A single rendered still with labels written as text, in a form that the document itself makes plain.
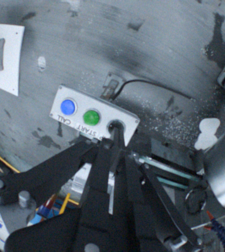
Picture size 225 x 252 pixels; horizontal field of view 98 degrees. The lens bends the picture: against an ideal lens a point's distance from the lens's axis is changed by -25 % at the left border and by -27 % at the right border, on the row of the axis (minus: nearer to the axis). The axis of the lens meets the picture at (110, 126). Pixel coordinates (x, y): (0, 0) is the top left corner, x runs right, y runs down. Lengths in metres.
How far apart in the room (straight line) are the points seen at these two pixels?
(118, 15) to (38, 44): 0.34
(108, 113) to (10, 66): 0.62
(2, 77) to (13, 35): 0.26
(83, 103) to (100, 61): 0.26
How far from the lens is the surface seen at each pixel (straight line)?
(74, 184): 0.40
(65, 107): 0.25
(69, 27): 0.53
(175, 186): 0.74
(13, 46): 0.71
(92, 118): 0.24
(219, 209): 0.63
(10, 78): 0.79
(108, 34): 0.47
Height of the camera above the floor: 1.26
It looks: 52 degrees down
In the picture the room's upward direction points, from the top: 160 degrees counter-clockwise
